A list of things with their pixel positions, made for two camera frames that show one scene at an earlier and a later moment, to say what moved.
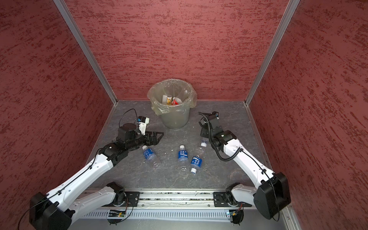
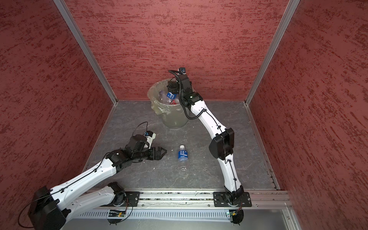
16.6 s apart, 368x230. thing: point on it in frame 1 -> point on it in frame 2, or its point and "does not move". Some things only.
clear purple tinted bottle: (202, 151) -> (162, 97)
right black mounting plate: (222, 200) does not move
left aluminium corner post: (67, 17) does not move
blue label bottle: (183, 161) does not move
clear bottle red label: (176, 101) does not move
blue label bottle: (196, 162) -> (171, 96)
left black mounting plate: (132, 199) does not move
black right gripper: (204, 131) -> (175, 84)
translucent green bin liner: (169, 96) does not move
